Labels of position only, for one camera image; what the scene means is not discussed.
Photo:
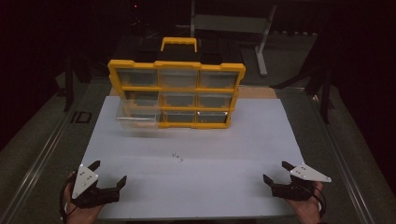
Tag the clear plastic drawer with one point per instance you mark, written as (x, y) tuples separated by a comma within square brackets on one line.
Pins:
[(137, 116)]

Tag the metal table rail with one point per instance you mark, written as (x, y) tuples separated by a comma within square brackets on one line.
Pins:
[(339, 155), (34, 165)]

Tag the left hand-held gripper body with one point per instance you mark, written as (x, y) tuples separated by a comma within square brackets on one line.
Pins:
[(84, 182)]

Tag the person's right hand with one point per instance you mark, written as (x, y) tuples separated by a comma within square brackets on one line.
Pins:
[(308, 210)]

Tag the black tripod stand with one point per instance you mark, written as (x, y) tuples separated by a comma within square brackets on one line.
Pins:
[(67, 84), (323, 90)]

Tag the person's left hand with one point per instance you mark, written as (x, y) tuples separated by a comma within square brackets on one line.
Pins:
[(81, 215)]

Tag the white paper sheet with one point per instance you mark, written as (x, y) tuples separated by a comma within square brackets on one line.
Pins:
[(218, 174)]

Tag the brown cardboard sheet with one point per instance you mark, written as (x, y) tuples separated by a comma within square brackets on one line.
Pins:
[(257, 92)]

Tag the yellow black drawer organizer cabinet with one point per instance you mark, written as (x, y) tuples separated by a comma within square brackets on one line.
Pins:
[(179, 90)]

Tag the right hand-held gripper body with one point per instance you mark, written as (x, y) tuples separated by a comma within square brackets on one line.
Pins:
[(306, 174)]

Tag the grey metal stand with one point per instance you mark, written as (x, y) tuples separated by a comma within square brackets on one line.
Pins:
[(263, 46)]

